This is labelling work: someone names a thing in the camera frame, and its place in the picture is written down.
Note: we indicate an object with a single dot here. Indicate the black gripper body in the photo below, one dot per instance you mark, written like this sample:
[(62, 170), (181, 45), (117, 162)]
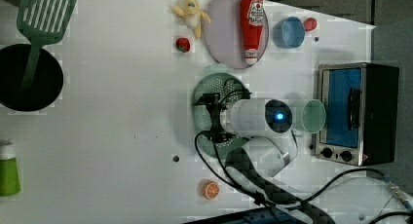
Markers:
[(214, 110)]

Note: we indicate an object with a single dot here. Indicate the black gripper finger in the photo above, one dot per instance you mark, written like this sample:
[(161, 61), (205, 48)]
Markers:
[(207, 99), (218, 136)]

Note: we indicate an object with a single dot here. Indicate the mint green oval strainer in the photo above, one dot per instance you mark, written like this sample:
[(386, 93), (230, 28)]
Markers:
[(218, 79)]

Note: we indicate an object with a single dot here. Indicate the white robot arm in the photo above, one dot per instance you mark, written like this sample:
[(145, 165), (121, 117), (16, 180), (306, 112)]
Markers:
[(253, 141)]

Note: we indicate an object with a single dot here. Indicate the orange slice toy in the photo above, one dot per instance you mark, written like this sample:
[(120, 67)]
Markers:
[(210, 190)]

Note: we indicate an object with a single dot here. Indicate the red toy strawberry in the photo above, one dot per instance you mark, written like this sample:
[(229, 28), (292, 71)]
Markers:
[(183, 44)]

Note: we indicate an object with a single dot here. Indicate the grey round plate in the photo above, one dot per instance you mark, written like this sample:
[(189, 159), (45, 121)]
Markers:
[(223, 35)]

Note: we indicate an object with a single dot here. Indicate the yellow plush banana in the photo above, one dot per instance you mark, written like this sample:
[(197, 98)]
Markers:
[(193, 16)]

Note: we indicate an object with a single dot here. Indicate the mint green mug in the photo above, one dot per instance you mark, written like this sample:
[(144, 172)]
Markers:
[(308, 116)]

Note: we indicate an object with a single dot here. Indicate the blue bowl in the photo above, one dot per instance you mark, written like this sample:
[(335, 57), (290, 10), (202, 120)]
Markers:
[(289, 33)]

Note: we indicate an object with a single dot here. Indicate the red plush ketchup bottle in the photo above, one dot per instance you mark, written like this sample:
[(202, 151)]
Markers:
[(252, 16)]

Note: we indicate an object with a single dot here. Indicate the red toy tomato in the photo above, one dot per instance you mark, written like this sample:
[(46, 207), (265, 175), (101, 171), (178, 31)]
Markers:
[(310, 24)]

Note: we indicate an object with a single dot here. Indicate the silver toaster oven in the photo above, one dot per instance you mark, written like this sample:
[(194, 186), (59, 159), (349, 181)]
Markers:
[(360, 101)]

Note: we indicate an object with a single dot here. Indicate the black round pan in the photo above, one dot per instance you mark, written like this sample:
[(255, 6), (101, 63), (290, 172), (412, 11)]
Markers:
[(47, 84)]

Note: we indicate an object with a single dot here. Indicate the green slotted spatula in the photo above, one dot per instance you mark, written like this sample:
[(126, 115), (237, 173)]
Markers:
[(42, 23)]

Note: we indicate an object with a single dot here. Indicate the green bottle white cap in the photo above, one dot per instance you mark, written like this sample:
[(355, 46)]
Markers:
[(9, 173)]

